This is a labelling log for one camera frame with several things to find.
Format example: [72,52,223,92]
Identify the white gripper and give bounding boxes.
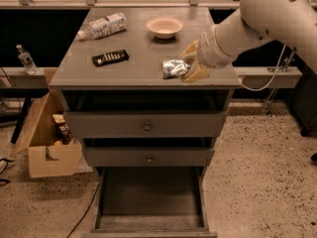
[180,25,236,82]

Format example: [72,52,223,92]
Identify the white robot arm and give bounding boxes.
[180,0,317,81]

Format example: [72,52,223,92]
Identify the grey drawer cabinet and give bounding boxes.
[49,6,242,238]

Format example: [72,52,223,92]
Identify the grey top drawer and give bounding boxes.
[64,112,227,138]

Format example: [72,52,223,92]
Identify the grey middle drawer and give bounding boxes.
[84,138,214,167]

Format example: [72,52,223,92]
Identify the grey open bottom drawer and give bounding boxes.
[82,167,217,238]

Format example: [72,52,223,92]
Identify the white bowl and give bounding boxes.
[147,17,183,40]

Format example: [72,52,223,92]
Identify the black snack bar wrapper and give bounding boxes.
[92,50,129,66]

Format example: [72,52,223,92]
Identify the lying plastic bottle white label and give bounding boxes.
[77,13,127,41]

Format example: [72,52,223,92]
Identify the dark cabinet at right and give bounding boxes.
[287,64,317,137]

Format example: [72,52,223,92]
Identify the snack items in box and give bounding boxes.
[53,114,73,145]

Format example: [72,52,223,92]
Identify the small standing water bottle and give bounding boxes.
[16,45,38,75]

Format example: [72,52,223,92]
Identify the open cardboard box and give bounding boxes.
[11,67,83,179]

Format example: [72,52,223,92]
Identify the white cable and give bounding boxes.
[240,43,287,92]

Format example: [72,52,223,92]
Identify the black floor cable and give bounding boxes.
[65,181,101,238]

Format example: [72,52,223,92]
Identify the black strap on floor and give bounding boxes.
[0,157,16,184]

